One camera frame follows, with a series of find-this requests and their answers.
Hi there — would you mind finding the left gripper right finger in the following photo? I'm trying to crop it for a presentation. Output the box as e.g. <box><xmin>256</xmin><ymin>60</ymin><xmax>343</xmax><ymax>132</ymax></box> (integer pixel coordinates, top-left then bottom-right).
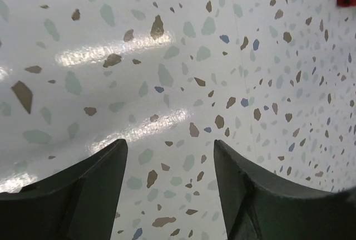
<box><xmin>214</xmin><ymin>140</ymin><xmax>355</xmax><ymax>239</ymax></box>

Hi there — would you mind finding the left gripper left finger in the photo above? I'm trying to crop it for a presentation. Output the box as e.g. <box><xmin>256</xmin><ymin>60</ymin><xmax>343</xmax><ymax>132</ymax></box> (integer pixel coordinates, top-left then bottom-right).
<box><xmin>1</xmin><ymin>139</ymin><xmax>128</xmax><ymax>239</ymax></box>

